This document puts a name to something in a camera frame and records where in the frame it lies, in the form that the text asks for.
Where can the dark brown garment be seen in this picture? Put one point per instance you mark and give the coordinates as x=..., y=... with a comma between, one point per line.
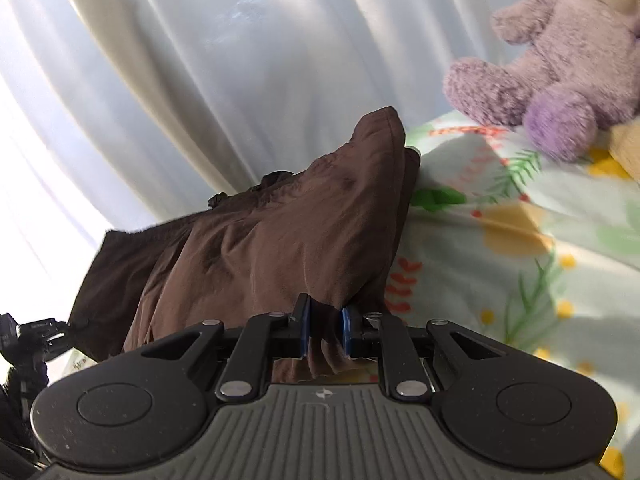
x=330, y=232

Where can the beige plush toy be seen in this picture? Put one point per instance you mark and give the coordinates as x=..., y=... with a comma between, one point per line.
x=624, y=146

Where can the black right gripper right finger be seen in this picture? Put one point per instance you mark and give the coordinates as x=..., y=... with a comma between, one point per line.
x=361, y=340

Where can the white sheer curtain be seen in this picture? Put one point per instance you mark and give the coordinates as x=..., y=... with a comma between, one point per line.
x=119, y=114

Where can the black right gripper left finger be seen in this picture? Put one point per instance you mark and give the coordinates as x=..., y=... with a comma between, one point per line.
x=290, y=333

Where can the purple teddy bear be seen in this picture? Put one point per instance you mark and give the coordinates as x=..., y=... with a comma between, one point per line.
x=578, y=74

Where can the floral white bed sheet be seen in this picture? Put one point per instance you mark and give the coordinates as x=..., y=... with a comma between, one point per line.
x=535, y=253

